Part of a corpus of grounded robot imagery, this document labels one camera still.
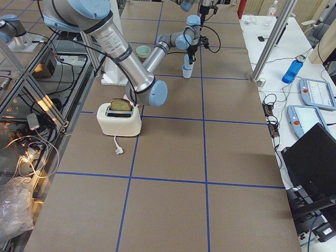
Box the clear plastic bottle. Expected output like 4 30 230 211
267 0 278 17

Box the lower teach pendant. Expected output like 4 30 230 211
287 105 329 138

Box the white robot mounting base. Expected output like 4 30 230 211
101 57 128 86

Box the white toaster power plug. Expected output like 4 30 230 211
113 136 124 155

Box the aluminium frame post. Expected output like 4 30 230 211
251 0 297 82

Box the blue water bottle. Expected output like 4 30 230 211
281 55 306 84

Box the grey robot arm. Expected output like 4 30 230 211
143 15 208 72
42 1 167 107

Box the black laptop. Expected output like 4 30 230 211
281 123 335 195

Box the slice of toast bread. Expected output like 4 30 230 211
110 98 132 111

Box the teach pendant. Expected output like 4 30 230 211
287 105 329 138
299 78 335 111

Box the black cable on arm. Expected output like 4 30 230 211
167 23 221 56

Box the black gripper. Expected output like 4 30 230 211
187 36 209 65

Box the green plastic bowl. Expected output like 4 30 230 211
135 45 151 59

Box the cream white toaster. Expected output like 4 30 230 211
97 103 142 137

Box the crumpled clear plastic bag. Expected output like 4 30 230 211
1 177 34 241

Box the upper teach pendant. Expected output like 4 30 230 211
299 78 335 111

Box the white power adapter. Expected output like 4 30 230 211
27 113 40 131

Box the grey background robot arm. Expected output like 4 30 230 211
1 14 32 49

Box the light blue plastic cup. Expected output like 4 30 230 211
184 55 194 70
182 65 193 79

